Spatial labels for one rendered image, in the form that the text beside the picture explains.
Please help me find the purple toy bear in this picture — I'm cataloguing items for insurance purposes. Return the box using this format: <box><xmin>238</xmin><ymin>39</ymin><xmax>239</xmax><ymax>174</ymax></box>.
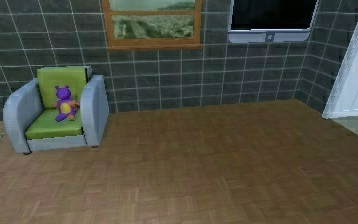
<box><xmin>52</xmin><ymin>85</ymin><xmax>81</xmax><ymax>123</ymax></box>

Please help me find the wooden framed window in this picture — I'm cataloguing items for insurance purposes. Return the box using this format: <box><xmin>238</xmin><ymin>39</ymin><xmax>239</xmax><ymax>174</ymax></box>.
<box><xmin>100</xmin><ymin>0</ymin><xmax>204</xmax><ymax>51</ymax></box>

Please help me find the white room door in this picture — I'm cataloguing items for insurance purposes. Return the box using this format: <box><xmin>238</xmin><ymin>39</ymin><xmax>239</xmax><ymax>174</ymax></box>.
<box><xmin>321</xmin><ymin>0</ymin><xmax>358</xmax><ymax>120</ymax></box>

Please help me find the wall mounted television set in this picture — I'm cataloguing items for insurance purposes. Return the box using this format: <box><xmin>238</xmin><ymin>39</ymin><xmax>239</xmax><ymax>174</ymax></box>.
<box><xmin>227</xmin><ymin>0</ymin><xmax>321</xmax><ymax>44</ymax></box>

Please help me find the grey armchair with green cushions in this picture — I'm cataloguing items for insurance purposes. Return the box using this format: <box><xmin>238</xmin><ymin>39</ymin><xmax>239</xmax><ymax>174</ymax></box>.
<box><xmin>2</xmin><ymin>65</ymin><xmax>110</xmax><ymax>156</ymax></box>

